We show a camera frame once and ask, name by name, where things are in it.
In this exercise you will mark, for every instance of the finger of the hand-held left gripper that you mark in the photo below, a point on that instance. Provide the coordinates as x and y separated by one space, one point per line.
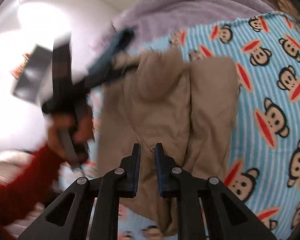
102 77

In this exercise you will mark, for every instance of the person's left hand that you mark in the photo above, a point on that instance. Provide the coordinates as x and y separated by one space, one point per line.
60 140

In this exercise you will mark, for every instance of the tan padded jacket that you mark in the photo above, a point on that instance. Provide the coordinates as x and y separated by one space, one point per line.
165 105

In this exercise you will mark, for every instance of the purple fleece blanket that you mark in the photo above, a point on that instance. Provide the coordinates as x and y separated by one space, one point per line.
190 5

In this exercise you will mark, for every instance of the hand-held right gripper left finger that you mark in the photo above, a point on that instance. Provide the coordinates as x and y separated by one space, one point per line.
136 172

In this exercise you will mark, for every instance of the blue monkey print bed sheet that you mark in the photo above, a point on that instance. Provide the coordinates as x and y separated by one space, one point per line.
265 80

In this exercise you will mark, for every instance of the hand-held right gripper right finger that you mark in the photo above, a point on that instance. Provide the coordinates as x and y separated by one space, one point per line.
159 172

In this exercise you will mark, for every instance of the dark wall panel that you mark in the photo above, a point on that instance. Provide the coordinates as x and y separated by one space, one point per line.
31 77

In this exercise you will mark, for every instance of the person's left forearm red sleeve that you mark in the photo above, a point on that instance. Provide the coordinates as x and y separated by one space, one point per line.
17 190

